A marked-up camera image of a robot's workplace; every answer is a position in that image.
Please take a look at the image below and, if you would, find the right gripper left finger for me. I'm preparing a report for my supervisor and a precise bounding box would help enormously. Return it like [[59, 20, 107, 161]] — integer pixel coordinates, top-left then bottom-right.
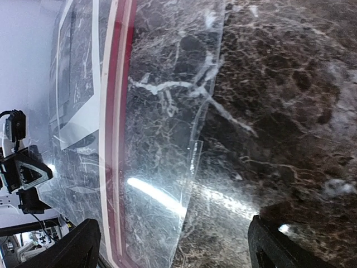
[[18, 219, 101, 268]]

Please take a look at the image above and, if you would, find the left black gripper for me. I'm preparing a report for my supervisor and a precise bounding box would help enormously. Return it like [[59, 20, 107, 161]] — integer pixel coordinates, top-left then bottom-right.
[[1, 145, 53, 214]]

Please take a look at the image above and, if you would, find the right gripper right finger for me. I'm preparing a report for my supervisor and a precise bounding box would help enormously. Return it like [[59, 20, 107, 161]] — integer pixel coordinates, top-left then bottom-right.
[[248, 215, 334, 267]]

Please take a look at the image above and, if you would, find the white photo mat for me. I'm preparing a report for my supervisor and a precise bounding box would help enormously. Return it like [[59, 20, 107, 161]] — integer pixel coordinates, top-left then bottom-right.
[[52, 1, 108, 150]]

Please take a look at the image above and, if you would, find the clear acrylic sheet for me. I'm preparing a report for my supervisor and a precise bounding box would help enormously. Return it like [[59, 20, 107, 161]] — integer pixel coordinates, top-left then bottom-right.
[[40, 1, 225, 267]]

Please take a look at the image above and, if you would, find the red wooden picture frame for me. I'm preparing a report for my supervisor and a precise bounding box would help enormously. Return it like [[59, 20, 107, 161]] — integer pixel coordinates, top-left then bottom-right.
[[98, 1, 137, 267]]

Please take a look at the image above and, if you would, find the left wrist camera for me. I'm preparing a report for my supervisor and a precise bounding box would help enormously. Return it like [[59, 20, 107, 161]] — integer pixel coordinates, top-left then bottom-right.
[[1, 109, 26, 152]]

